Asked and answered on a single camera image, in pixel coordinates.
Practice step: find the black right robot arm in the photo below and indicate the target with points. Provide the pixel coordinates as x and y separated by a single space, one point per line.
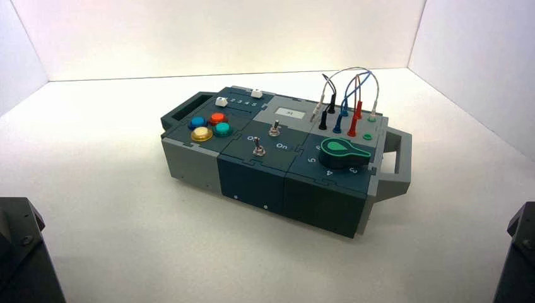
520 263

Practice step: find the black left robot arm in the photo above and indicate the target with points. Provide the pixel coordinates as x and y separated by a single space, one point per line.
21 259

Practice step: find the green round push button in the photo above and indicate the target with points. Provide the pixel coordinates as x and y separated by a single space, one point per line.
222 129

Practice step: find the red round push button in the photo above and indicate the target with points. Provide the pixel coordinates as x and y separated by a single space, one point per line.
217 118

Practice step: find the yellow round push button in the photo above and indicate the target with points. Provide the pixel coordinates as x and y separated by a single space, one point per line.
201 134

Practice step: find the blue round push button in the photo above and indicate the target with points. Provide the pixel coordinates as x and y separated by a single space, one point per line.
197 122

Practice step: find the grey and teal task box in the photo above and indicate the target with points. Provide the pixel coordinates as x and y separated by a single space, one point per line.
250 180

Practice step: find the small white display screen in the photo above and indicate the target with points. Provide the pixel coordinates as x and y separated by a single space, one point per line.
290 112

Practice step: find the white slider knob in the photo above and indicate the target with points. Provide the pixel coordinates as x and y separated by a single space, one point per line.
257 93
220 101

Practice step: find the black and green rotary knob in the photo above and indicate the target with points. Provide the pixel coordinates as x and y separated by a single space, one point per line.
342 155

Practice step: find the metal toggle switch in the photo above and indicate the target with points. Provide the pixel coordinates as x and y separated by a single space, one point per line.
258 149
274 129

